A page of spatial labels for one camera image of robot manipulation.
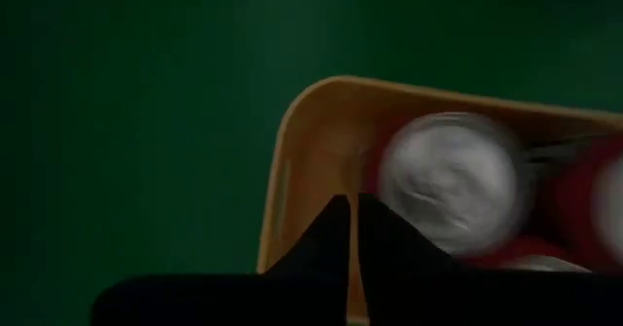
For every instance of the green table mat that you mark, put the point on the green table mat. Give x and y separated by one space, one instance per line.
146 121

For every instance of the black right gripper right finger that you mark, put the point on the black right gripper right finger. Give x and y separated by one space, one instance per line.
399 277

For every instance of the red soda cans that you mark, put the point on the red soda cans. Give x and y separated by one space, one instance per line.
540 264

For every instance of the orange Fanta can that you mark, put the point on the orange Fanta can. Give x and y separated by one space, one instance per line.
448 180

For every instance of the yellow plastic bin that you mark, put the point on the yellow plastic bin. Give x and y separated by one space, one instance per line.
316 136

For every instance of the red soda can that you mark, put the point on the red soda can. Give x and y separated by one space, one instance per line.
574 199

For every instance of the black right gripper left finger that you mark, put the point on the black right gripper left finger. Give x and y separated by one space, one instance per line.
316 267

